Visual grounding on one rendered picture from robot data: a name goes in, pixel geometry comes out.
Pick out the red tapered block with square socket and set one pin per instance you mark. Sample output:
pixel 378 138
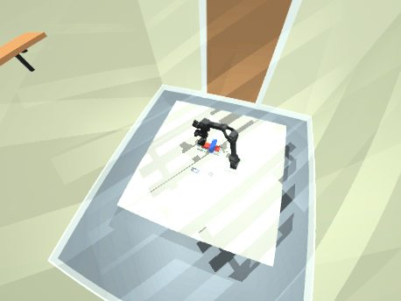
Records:
pixel 207 145

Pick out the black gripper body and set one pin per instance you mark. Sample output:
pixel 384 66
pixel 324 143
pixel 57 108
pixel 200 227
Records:
pixel 203 138

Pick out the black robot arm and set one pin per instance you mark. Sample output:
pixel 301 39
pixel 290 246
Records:
pixel 203 127

